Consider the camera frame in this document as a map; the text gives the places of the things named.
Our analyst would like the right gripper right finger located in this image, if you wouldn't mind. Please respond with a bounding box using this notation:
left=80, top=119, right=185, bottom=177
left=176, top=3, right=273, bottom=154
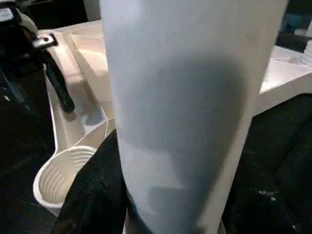
left=220, top=156, right=312, bottom=234

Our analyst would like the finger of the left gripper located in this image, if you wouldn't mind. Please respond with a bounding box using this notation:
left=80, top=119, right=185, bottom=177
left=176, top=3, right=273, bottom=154
left=43, top=51, right=75, bottom=113
left=0, top=70, right=32, bottom=120

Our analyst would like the white plastic table top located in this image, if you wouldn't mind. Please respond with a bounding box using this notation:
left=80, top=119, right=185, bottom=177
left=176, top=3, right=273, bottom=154
left=33, top=19, right=312, bottom=217

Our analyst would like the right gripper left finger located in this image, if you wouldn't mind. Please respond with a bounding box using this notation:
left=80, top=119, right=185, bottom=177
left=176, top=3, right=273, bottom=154
left=53, top=129, right=130, bottom=234

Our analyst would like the black work mat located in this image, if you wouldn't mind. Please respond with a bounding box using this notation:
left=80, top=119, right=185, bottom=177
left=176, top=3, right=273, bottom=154
left=0, top=68, right=312, bottom=234

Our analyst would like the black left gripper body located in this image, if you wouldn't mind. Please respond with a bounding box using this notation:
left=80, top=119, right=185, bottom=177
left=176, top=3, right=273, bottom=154
left=0, top=0, right=58, bottom=74

